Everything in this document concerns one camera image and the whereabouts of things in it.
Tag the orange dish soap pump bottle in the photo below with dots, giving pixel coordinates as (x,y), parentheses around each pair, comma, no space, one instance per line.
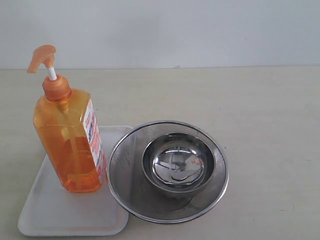
(66,123)

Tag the small stainless steel bowl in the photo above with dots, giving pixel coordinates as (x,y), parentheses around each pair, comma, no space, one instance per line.
(178,164)

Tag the white rectangular plastic tray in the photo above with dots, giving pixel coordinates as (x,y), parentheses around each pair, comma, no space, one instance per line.
(52,211)

